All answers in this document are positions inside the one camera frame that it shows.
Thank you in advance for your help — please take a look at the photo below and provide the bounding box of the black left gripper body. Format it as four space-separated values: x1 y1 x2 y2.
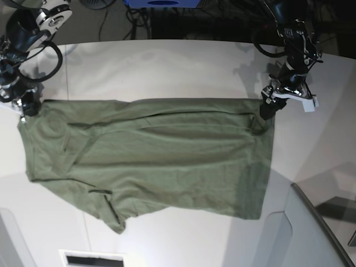
259 62 309 120

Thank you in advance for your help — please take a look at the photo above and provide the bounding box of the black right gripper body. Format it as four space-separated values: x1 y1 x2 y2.
1 80 41 116

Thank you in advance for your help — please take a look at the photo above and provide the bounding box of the green t-shirt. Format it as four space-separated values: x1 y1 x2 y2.
18 98 274 234

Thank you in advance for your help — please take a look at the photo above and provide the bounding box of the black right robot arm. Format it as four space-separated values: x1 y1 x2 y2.
1 1 73 117

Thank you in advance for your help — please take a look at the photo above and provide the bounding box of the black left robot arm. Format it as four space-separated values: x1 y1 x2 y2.
251 1 322 120

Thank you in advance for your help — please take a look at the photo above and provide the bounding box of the blue box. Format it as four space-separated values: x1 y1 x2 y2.
124 0 209 8

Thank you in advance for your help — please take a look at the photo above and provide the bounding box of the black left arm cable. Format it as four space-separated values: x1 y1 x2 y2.
251 27 287 58

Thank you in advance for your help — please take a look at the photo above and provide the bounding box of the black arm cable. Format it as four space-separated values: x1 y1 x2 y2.
11 40 63 83
251 27 287 58

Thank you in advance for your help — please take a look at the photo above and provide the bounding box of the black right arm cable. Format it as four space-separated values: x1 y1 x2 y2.
11 40 63 83

